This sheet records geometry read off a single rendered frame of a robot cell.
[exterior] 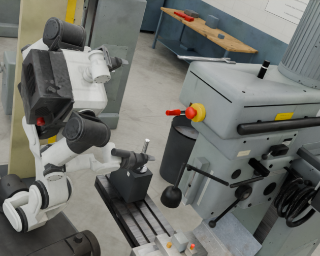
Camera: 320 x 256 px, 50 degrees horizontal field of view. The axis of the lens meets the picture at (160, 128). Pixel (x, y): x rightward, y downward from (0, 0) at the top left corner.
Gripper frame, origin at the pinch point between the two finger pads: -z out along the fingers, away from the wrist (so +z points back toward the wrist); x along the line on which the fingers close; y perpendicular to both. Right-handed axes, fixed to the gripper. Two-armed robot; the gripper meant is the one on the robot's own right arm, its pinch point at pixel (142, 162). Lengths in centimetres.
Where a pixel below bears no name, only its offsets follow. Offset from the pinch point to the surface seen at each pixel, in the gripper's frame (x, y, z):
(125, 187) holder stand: -21.8, -4.5, -8.0
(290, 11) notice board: 77, 279, -405
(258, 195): 48, -36, -5
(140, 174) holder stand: -9.5, -1.9, -8.2
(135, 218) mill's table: -21.0, -22.0, -8.9
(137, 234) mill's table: -18.0, -31.4, -3.6
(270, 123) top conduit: 73, -23, 30
